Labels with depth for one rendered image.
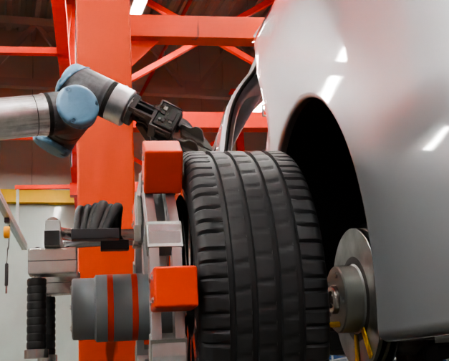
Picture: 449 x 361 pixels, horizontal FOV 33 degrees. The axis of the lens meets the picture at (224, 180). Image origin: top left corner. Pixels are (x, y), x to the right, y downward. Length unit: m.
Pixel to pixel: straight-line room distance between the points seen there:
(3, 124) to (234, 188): 0.47
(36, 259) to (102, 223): 0.14
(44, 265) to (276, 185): 0.46
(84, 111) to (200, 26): 3.00
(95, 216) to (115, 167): 0.71
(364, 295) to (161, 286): 0.56
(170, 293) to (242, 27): 3.40
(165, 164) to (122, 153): 0.71
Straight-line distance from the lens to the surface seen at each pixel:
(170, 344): 1.37
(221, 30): 4.54
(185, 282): 1.29
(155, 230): 1.39
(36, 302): 1.46
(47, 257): 1.46
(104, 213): 1.48
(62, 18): 6.11
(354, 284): 1.69
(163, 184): 1.49
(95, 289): 1.58
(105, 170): 2.16
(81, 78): 1.76
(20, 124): 1.56
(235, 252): 1.35
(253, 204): 1.40
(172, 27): 4.51
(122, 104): 1.73
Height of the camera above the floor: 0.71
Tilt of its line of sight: 14 degrees up
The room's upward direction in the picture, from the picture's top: 3 degrees counter-clockwise
